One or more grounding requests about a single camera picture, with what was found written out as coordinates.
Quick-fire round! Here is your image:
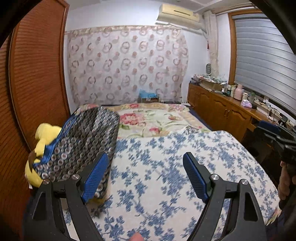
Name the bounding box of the yellow plush toy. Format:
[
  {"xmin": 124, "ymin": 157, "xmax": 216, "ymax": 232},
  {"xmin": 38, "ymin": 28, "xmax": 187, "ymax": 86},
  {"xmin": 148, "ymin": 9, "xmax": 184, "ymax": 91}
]
[{"xmin": 25, "ymin": 123, "xmax": 104, "ymax": 204}]

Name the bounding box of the pink bottle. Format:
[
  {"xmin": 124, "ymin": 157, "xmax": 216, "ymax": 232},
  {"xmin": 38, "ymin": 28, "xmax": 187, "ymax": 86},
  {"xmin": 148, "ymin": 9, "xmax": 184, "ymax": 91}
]
[{"xmin": 234, "ymin": 84, "xmax": 243, "ymax": 100}]

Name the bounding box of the navy patterned pajama top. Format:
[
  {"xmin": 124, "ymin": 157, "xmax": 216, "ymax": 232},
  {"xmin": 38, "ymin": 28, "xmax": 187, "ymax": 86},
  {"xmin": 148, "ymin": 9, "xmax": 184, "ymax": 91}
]
[{"xmin": 32, "ymin": 107, "xmax": 121, "ymax": 200}]

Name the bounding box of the cardboard box of clutter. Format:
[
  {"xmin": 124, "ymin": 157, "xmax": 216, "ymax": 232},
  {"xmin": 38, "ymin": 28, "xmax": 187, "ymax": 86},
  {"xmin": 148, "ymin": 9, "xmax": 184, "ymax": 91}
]
[{"xmin": 191, "ymin": 74, "xmax": 228, "ymax": 92}]

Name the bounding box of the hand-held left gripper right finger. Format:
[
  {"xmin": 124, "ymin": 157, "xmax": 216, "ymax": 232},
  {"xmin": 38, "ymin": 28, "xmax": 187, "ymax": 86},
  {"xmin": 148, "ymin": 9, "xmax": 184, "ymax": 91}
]
[{"xmin": 183, "ymin": 152, "xmax": 269, "ymax": 241}]

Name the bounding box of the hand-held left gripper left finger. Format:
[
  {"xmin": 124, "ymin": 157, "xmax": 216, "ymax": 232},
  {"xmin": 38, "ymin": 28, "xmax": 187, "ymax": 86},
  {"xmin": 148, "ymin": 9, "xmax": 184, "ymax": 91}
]
[{"xmin": 22, "ymin": 153, "xmax": 110, "ymax": 241}]

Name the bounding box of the circle patterned sheer curtain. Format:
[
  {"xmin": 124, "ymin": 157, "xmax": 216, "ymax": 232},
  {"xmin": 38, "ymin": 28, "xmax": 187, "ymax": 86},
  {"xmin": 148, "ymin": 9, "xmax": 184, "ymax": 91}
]
[{"xmin": 65, "ymin": 26, "xmax": 189, "ymax": 106}]

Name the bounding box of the person's right hand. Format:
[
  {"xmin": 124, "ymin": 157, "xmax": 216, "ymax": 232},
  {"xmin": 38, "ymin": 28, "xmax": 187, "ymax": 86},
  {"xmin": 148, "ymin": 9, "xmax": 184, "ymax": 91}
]
[{"xmin": 277, "ymin": 160, "xmax": 296, "ymax": 201}]

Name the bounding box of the light blue cloth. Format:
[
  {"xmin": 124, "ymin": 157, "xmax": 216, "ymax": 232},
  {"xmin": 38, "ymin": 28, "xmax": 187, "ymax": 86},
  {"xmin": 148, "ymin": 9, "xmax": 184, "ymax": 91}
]
[{"xmin": 138, "ymin": 89, "xmax": 159, "ymax": 99}]

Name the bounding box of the person's left hand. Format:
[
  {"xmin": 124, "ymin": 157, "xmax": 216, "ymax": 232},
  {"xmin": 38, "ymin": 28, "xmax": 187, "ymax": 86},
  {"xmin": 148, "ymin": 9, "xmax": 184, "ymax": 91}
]
[{"xmin": 127, "ymin": 232, "xmax": 144, "ymax": 241}]

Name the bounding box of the floral blanket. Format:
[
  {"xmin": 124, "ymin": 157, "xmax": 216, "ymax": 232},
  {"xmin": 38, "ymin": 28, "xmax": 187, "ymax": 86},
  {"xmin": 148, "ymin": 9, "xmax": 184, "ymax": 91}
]
[{"xmin": 76, "ymin": 103, "xmax": 211, "ymax": 138}]

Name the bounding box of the beige window curtain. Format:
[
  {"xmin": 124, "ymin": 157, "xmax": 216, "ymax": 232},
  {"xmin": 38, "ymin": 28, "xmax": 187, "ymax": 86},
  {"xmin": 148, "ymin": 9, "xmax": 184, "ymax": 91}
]
[{"xmin": 203, "ymin": 10, "xmax": 220, "ymax": 77}]

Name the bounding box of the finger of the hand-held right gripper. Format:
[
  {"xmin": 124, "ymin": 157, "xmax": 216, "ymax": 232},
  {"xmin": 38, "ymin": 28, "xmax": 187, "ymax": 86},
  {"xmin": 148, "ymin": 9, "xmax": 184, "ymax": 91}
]
[{"xmin": 253, "ymin": 120, "xmax": 288, "ymax": 145}]

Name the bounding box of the wall air conditioner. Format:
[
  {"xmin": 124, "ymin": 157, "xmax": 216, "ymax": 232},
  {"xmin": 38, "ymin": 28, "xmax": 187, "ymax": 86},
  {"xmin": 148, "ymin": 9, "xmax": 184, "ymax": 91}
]
[{"xmin": 155, "ymin": 3, "xmax": 206, "ymax": 35}]

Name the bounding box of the grey window blind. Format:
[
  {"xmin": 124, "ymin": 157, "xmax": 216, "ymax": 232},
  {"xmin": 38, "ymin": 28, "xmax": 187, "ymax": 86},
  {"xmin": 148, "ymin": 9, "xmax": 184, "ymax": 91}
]
[{"xmin": 233, "ymin": 14, "xmax": 296, "ymax": 109}]

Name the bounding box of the white blue floral cloth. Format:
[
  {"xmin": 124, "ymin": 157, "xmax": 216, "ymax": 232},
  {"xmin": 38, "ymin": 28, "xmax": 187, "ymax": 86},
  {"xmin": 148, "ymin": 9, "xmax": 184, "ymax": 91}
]
[{"xmin": 62, "ymin": 126, "xmax": 280, "ymax": 241}]

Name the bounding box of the wooden cabinet desk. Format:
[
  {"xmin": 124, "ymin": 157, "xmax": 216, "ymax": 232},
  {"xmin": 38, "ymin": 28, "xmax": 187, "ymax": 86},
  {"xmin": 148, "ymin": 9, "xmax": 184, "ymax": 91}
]
[{"xmin": 187, "ymin": 82, "xmax": 296, "ymax": 144}]

